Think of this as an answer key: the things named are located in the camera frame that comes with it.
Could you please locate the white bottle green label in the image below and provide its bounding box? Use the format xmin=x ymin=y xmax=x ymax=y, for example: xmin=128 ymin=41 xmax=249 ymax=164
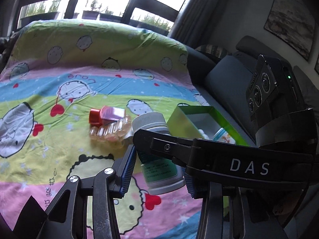
xmin=132 ymin=112 xmax=185 ymax=195

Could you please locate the pink translucent hair claw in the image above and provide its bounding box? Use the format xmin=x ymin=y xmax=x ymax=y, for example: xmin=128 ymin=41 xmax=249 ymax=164
xmin=89 ymin=115 xmax=133 ymax=149

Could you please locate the orange cap carton bottle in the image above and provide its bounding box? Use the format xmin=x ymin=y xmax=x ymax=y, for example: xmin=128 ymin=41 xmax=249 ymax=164
xmin=89 ymin=106 xmax=125 ymax=126

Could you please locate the white bottle blue label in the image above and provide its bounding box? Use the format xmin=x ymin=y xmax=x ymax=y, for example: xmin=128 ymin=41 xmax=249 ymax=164
xmin=213 ymin=128 xmax=236 ymax=145

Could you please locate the white medicine bottle red logo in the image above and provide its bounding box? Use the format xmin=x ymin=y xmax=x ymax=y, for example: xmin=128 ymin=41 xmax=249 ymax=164
xmin=198 ymin=129 xmax=210 ymax=140

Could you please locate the green white open box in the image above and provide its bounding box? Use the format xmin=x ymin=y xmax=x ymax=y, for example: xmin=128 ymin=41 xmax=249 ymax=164
xmin=167 ymin=104 xmax=254 ymax=146

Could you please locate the dark grey sofa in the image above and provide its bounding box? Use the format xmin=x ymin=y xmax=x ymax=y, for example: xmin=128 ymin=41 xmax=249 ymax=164
xmin=187 ymin=36 xmax=318 ymax=238

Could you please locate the colourful cartoon bed sheet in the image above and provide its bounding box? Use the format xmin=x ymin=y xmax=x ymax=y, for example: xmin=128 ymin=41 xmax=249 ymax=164
xmin=1 ymin=20 xmax=215 ymax=229

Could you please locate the black triple lens camera box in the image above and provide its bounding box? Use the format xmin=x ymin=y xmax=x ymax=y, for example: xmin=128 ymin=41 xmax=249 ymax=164
xmin=246 ymin=55 xmax=317 ymax=147

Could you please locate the framed wall picture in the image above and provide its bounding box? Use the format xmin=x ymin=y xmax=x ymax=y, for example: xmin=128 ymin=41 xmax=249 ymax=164
xmin=264 ymin=0 xmax=316 ymax=60

